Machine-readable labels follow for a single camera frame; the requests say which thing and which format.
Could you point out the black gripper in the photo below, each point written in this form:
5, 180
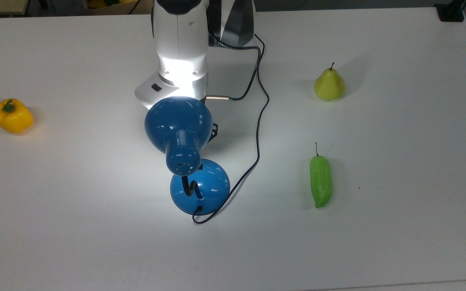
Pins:
215, 131

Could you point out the blue desk lamp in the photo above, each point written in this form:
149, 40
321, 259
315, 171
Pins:
183, 141

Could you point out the green chili pepper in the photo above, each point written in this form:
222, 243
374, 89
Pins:
320, 182

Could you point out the box with fruits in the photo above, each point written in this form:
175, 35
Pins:
103, 4

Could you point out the black table clamp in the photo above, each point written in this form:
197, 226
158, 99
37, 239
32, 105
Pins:
450, 11

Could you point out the yellow bell pepper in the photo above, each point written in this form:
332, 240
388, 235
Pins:
13, 117

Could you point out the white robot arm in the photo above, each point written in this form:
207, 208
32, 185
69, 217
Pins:
180, 44

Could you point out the yellow-green pear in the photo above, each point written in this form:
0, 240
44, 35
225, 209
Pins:
329, 85

